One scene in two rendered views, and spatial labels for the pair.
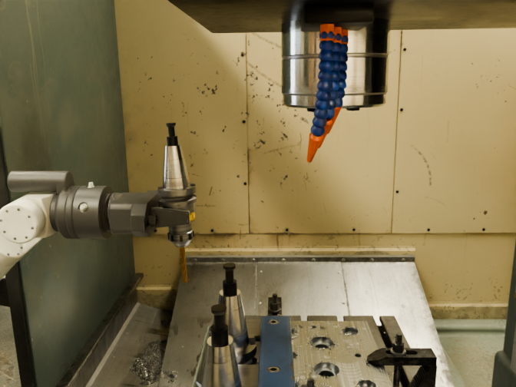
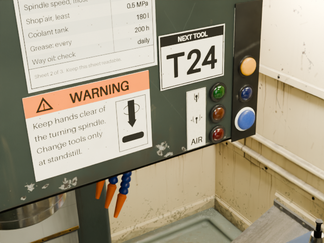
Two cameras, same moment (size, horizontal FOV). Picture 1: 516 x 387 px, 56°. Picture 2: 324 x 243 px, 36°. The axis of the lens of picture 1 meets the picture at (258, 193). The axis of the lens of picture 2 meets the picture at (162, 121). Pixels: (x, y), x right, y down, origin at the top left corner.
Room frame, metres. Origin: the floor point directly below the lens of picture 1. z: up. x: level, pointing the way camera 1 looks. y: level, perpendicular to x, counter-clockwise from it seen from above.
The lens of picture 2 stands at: (0.91, 0.58, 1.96)
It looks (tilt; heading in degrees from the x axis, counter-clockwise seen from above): 25 degrees down; 238
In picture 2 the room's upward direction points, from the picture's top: 2 degrees counter-clockwise
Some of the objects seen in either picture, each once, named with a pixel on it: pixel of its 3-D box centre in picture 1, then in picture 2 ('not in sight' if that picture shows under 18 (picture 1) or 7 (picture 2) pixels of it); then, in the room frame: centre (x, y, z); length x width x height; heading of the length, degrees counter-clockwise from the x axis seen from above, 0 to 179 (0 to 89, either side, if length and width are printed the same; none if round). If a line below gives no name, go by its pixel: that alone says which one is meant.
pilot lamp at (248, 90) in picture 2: not in sight; (246, 93); (0.47, 0.10, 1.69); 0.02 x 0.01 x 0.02; 178
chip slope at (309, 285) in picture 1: (302, 329); not in sight; (1.42, -0.14, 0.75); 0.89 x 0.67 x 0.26; 88
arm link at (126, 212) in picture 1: (119, 210); not in sight; (0.77, 0.23, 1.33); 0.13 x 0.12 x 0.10; 178
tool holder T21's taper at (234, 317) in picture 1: (230, 317); not in sight; (0.54, 0.04, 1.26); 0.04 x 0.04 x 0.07
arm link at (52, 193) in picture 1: (47, 206); not in sight; (0.77, 0.34, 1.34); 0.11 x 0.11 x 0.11; 88
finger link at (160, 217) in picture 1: (169, 218); not in sight; (0.74, 0.14, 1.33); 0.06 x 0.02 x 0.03; 88
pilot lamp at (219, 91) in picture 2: not in sight; (218, 92); (0.52, 0.10, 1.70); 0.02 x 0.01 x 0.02; 178
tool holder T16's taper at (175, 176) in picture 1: (174, 166); not in sight; (0.77, 0.13, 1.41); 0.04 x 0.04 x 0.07
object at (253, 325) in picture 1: (235, 329); not in sight; (0.59, 0.03, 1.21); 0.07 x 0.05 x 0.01; 88
